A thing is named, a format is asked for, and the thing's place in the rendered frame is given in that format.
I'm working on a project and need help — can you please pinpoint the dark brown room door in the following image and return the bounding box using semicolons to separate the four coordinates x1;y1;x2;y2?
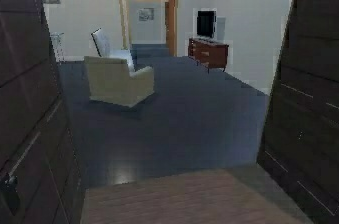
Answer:
0;0;87;224

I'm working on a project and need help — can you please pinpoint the pale blue chair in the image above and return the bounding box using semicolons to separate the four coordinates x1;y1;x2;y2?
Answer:
90;27;136;73

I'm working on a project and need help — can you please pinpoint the reddish brown sideboard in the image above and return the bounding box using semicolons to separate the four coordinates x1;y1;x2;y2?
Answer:
187;37;230;73

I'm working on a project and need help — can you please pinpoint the dark brown door frame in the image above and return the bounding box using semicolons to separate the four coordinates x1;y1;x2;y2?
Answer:
256;0;339;224

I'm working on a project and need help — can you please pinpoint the beige armchair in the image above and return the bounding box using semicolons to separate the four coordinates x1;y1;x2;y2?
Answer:
83;55;156;109

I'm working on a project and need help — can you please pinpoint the orange wooden room door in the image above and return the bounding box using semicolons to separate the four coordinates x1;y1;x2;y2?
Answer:
164;0;179;57

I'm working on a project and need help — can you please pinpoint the framed wall picture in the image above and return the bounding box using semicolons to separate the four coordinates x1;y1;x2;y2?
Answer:
138;7;155;22

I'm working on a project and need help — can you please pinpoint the white wire side table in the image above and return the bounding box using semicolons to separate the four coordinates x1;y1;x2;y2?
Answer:
50;31;66;63

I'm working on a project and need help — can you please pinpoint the black television set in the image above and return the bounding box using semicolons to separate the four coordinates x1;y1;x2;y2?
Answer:
195;9;218;40

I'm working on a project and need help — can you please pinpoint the black door handle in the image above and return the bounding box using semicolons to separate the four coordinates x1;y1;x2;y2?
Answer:
0;173;22;217

